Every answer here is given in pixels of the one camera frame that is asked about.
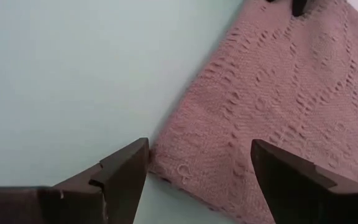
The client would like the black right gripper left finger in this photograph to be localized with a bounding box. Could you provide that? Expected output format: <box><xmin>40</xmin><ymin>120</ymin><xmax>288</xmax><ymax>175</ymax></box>
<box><xmin>53</xmin><ymin>137</ymin><xmax>150</xmax><ymax>224</ymax></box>

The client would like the grey woven towel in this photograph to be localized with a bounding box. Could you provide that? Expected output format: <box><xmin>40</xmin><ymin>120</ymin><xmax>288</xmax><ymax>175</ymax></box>
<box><xmin>149</xmin><ymin>0</ymin><xmax>358</xmax><ymax>224</ymax></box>

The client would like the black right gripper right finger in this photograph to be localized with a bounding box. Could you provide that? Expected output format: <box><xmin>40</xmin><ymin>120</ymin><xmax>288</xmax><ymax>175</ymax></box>
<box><xmin>250</xmin><ymin>139</ymin><xmax>358</xmax><ymax>224</ymax></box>

